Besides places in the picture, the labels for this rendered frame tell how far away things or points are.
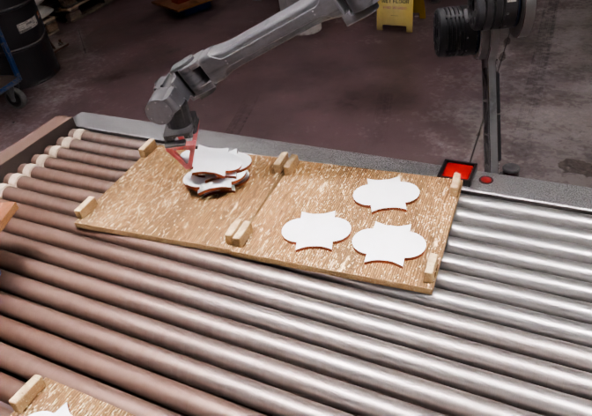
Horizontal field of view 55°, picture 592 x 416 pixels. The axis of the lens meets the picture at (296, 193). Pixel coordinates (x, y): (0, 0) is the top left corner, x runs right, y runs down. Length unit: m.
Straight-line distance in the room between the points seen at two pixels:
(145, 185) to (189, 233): 0.25
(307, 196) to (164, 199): 0.34
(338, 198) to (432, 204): 0.20
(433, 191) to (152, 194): 0.66
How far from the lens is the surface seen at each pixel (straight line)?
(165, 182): 1.45
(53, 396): 1.07
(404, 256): 1.12
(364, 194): 1.28
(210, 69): 1.21
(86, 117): 1.95
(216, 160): 1.36
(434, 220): 1.22
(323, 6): 1.10
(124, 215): 1.38
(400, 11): 4.72
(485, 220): 1.26
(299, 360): 1.01
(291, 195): 1.31
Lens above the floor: 1.70
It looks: 36 degrees down
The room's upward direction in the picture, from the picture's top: 8 degrees counter-clockwise
